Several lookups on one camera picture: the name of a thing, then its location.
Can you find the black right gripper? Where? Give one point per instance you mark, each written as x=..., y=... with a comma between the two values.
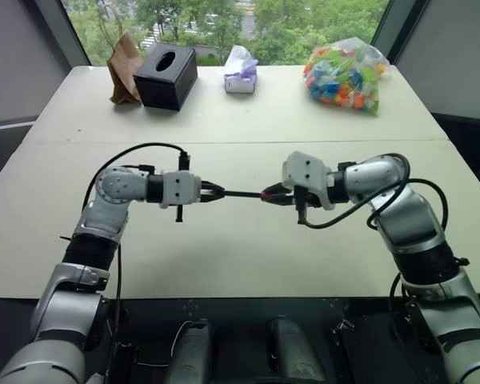
x=302, y=200

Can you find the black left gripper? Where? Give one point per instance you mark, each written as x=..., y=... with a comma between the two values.
x=179, y=214

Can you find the thin black marker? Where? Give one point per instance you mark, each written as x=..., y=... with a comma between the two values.
x=244, y=194

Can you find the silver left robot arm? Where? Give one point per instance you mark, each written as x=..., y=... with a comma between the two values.
x=116, y=188

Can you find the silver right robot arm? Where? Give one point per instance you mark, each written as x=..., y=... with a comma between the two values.
x=408, y=224

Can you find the white purple tissue pack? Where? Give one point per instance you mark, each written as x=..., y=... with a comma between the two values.
x=241, y=74

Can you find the black tissue box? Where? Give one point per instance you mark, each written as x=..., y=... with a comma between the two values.
x=168, y=78

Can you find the clear bag of colourful blocks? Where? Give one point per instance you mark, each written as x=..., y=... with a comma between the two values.
x=346, y=78

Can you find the brown paper bag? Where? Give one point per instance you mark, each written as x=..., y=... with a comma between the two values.
x=122, y=70

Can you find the dark grey rounded shape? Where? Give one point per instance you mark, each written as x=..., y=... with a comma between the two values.
x=296, y=352
x=194, y=352

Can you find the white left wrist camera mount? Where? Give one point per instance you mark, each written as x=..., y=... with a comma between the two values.
x=182, y=186

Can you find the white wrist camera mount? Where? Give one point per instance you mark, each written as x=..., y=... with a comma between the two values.
x=306, y=170
x=182, y=186

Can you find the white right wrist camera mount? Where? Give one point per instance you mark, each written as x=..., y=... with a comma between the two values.
x=306, y=170

